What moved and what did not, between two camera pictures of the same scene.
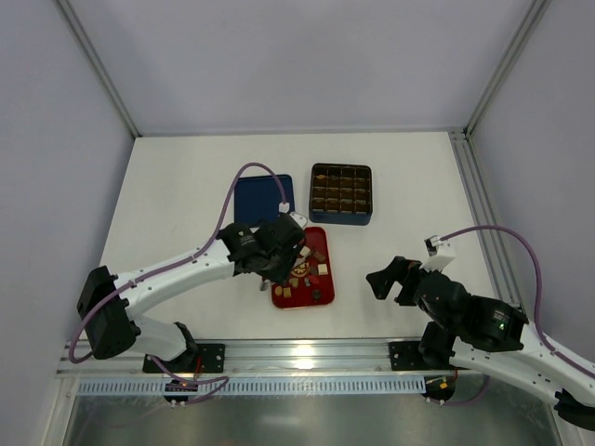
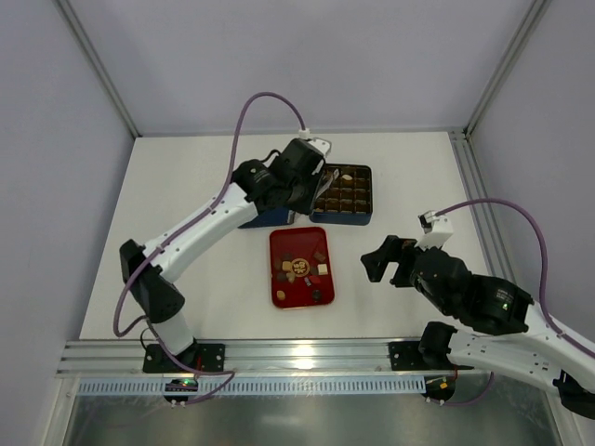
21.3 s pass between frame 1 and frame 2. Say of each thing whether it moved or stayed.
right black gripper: moved
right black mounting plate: stayed
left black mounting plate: stayed
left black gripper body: moved
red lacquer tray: stayed
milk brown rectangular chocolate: stayed
